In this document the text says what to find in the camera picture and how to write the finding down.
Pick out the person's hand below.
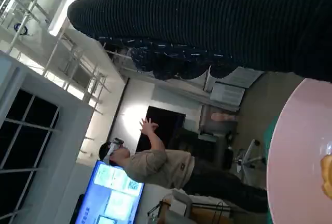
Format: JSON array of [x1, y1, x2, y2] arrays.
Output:
[[139, 117, 160, 138]]

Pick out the right robot hand black glove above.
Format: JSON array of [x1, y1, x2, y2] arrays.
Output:
[[66, 0, 332, 82]]

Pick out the pink bowl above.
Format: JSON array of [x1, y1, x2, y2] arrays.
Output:
[[266, 78, 332, 224]]

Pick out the long braided bread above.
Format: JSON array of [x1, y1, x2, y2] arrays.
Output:
[[320, 153, 332, 198]]

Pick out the black panel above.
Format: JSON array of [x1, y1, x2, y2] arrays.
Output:
[[135, 105, 187, 155]]

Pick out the white headset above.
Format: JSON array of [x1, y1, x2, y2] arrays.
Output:
[[107, 137, 125, 158]]

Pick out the person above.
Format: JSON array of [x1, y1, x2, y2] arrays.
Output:
[[100, 117, 269, 214]]

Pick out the pale pink object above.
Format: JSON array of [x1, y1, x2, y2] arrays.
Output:
[[211, 111, 234, 124]]

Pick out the blue monitor white panels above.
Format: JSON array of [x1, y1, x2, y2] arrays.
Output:
[[75, 160, 146, 224]]

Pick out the white mesh cabinet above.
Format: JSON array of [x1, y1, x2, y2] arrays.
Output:
[[209, 80, 246, 108]]

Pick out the white office chair base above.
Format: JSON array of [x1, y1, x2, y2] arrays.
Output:
[[234, 139, 267, 184]]

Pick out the dark window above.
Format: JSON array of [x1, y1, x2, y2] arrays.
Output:
[[0, 88, 61, 221]]

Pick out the round ceiling device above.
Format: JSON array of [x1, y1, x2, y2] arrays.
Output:
[[13, 22, 30, 37]]

